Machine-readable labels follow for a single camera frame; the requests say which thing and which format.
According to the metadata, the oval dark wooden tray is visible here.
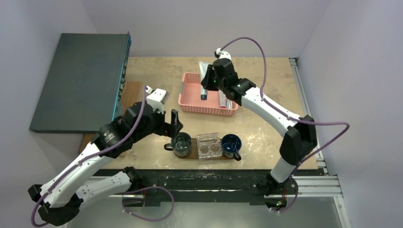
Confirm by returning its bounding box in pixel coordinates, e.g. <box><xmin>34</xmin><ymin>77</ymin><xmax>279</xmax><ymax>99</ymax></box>
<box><xmin>177</xmin><ymin>138</ymin><xmax>229</xmax><ymax>160</ymax></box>

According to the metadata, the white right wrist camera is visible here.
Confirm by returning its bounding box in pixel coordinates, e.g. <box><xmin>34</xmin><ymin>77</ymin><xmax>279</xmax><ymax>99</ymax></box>
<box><xmin>214</xmin><ymin>48</ymin><xmax>232</xmax><ymax>60</ymax></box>

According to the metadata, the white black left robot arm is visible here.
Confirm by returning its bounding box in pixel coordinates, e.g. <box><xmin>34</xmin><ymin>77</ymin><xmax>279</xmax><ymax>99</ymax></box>
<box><xmin>28</xmin><ymin>101</ymin><xmax>183</xmax><ymax>228</ymax></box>

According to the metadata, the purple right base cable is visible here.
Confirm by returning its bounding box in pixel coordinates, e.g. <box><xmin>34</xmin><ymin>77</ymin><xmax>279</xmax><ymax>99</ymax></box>
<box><xmin>268</xmin><ymin>176</ymin><xmax>298</xmax><ymax>215</ymax></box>

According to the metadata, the pink perforated plastic basket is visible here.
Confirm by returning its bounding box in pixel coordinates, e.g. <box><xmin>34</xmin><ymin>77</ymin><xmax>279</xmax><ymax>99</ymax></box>
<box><xmin>178</xmin><ymin>72</ymin><xmax>239</xmax><ymax>116</ymax></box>

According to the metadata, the clear crystal toothbrush holder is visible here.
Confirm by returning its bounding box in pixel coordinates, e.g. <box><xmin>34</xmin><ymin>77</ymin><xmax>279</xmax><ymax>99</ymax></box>
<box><xmin>196</xmin><ymin>133</ymin><xmax>222</xmax><ymax>160</ymax></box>

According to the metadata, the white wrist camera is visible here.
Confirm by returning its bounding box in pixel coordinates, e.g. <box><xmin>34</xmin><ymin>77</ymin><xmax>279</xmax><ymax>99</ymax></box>
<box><xmin>214</xmin><ymin>48</ymin><xmax>232</xmax><ymax>60</ymax></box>
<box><xmin>145</xmin><ymin>85</ymin><xmax>169</xmax><ymax>114</ymax></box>

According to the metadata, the dark green grey mug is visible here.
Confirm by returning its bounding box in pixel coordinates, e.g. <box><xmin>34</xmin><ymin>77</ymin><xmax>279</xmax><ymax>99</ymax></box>
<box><xmin>164</xmin><ymin>132</ymin><xmax>192</xmax><ymax>158</ymax></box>

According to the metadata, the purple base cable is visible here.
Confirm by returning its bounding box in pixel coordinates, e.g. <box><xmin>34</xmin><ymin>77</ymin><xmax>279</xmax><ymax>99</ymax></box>
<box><xmin>268</xmin><ymin>176</ymin><xmax>298</xmax><ymax>215</ymax></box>
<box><xmin>122</xmin><ymin>187</ymin><xmax>175</xmax><ymax>222</ymax></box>

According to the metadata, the aluminium frame rail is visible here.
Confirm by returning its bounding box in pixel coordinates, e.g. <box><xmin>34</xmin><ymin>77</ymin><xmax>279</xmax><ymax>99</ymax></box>
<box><xmin>289</xmin><ymin>58</ymin><xmax>350</xmax><ymax>178</ymax></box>

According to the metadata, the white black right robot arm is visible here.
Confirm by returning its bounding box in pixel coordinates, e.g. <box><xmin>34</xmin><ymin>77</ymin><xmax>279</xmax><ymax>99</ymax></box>
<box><xmin>199</xmin><ymin>58</ymin><xmax>317</xmax><ymax>193</ymax></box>

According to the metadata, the white red toothpaste tube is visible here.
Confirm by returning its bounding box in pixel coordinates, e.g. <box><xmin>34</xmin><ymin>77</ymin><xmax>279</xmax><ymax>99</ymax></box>
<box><xmin>218</xmin><ymin>90</ymin><xmax>227</xmax><ymax>108</ymax></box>

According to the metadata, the light wooden base board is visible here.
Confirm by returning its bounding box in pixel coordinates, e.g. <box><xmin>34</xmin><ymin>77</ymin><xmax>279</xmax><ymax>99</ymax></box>
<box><xmin>79</xmin><ymin>81</ymin><xmax>143</xmax><ymax>154</ymax></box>

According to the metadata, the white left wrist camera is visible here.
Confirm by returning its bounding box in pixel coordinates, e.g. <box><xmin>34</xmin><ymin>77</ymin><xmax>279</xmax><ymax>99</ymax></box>
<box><xmin>145</xmin><ymin>85</ymin><xmax>169</xmax><ymax>114</ymax></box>

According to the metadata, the navy blue mug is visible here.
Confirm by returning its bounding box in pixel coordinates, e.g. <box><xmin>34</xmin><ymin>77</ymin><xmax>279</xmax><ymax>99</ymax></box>
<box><xmin>221</xmin><ymin>134</ymin><xmax>242</xmax><ymax>161</ymax></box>

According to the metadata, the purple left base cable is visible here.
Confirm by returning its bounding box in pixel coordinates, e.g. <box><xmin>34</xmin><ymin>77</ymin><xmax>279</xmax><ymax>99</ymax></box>
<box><xmin>122</xmin><ymin>187</ymin><xmax>175</xmax><ymax>222</ymax></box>

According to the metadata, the dark grey shelf board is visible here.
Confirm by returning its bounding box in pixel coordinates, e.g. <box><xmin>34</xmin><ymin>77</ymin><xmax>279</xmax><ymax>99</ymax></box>
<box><xmin>29</xmin><ymin>33</ymin><xmax>132</xmax><ymax>133</ymax></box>

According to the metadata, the white grey toothpaste tube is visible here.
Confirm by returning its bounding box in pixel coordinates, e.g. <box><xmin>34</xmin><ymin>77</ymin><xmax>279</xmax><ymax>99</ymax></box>
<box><xmin>199</xmin><ymin>61</ymin><xmax>209</xmax><ymax>101</ymax></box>

